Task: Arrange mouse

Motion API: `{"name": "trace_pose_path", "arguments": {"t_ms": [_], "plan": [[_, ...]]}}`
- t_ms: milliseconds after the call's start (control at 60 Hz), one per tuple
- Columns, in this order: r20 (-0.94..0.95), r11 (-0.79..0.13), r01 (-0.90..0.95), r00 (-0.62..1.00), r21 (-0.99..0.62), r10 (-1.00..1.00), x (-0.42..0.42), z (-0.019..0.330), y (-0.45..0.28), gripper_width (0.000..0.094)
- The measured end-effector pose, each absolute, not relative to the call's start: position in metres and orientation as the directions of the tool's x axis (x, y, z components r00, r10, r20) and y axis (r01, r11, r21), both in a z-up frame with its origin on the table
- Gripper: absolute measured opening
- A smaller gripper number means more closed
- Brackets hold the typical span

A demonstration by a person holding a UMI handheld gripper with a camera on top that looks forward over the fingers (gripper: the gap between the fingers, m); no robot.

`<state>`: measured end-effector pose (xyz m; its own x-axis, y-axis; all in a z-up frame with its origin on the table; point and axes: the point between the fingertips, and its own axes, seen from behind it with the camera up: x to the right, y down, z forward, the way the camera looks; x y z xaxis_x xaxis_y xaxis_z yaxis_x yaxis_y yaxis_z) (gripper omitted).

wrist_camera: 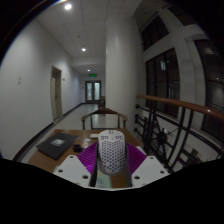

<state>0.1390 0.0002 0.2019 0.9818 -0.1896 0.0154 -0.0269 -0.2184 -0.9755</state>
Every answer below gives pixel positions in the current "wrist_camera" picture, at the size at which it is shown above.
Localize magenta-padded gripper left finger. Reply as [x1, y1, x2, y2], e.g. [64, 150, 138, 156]
[53, 142, 100, 188]

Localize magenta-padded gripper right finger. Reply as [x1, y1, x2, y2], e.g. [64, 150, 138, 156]
[125, 143, 170, 189]

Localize white perforated computer mouse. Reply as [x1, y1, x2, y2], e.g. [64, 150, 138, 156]
[97, 129, 127, 176]

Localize small black box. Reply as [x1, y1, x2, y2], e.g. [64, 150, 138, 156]
[72, 143, 84, 154]

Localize dark closed laptop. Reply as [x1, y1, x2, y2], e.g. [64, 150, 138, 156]
[35, 132, 80, 161]

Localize black railing with wooden handrail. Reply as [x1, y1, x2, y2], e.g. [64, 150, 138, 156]
[134, 93, 224, 173]

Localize brown wooden armchair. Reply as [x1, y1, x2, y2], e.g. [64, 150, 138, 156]
[80, 107, 129, 131]

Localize pale side door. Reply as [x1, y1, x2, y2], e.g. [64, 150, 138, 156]
[50, 65, 64, 123]

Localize glass double door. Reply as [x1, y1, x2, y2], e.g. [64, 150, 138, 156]
[84, 80, 103, 104]

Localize dark framed window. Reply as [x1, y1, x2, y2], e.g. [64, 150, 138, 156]
[144, 47, 181, 120]

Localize ceiling lights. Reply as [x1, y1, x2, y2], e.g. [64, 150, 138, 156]
[63, 2, 93, 74]

